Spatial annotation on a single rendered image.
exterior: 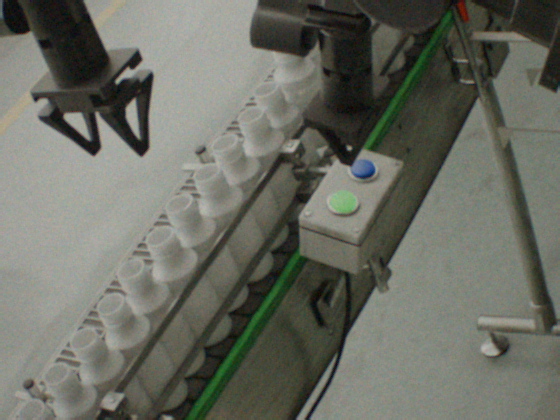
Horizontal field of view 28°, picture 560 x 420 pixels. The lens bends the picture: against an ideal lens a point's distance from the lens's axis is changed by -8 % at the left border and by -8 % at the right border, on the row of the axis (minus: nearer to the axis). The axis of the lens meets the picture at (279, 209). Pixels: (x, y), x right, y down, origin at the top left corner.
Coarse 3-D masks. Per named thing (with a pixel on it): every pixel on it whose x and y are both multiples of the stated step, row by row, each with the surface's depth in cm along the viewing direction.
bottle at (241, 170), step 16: (224, 144) 152; (240, 144) 150; (224, 160) 150; (240, 160) 150; (256, 160) 152; (240, 176) 150; (256, 176) 151; (256, 208) 153; (272, 208) 154; (272, 224) 155
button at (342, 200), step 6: (336, 192) 141; (342, 192) 141; (348, 192) 141; (336, 198) 140; (342, 198) 140; (348, 198) 140; (354, 198) 140; (330, 204) 141; (336, 204) 140; (342, 204) 139; (348, 204) 139; (354, 204) 140; (336, 210) 140; (342, 210) 139; (348, 210) 140
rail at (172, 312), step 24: (384, 72) 176; (240, 216) 147; (288, 216) 155; (192, 288) 139; (240, 288) 147; (168, 312) 136; (144, 360) 132; (192, 360) 140; (120, 384) 128; (168, 384) 136
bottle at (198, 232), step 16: (176, 208) 145; (192, 208) 142; (176, 224) 143; (192, 224) 143; (208, 224) 144; (192, 240) 143; (208, 240) 144; (224, 256) 146; (208, 272) 146; (224, 272) 147; (224, 288) 147; (240, 304) 150
